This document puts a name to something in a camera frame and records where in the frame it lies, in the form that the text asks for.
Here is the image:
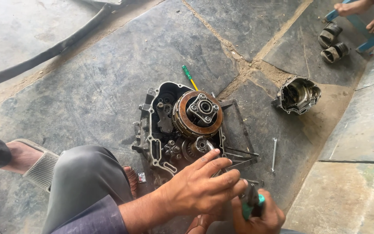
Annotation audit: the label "person's left hand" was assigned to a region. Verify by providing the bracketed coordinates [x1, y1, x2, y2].
[161, 148, 249, 225]

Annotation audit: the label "person's right hand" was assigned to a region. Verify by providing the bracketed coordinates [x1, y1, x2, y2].
[231, 189, 286, 234]

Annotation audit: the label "teal handled pliers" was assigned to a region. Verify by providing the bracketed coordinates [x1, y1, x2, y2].
[239, 181, 266, 221]

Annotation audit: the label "person's brown sandal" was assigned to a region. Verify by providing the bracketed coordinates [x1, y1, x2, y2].
[185, 213, 221, 234]
[122, 166, 139, 200]

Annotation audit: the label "thin metal rod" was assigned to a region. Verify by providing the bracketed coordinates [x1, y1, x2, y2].
[225, 147, 260, 157]

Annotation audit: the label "silver spanner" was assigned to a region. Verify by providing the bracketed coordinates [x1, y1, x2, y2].
[271, 138, 277, 174]

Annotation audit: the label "motorcycle engine crankcase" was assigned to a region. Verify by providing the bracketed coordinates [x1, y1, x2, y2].
[131, 81, 228, 190]

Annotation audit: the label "round clutch assembly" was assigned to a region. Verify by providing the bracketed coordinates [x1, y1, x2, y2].
[172, 90, 224, 140]

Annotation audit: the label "person's grey trouser leg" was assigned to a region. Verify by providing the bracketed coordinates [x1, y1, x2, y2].
[41, 145, 134, 234]

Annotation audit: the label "green yellow screwdriver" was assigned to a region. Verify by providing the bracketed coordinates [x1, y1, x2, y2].
[182, 65, 199, 91]

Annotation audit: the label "metal engine side cover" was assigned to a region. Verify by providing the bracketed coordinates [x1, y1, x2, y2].
[271, 76, 322, 115]

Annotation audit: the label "grey ribbed sandal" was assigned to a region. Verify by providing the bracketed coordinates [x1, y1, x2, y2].
[12, 138, 60, 193]

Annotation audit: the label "black rubber hose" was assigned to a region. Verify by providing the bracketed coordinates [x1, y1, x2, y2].
[0, 3, 113, 91]

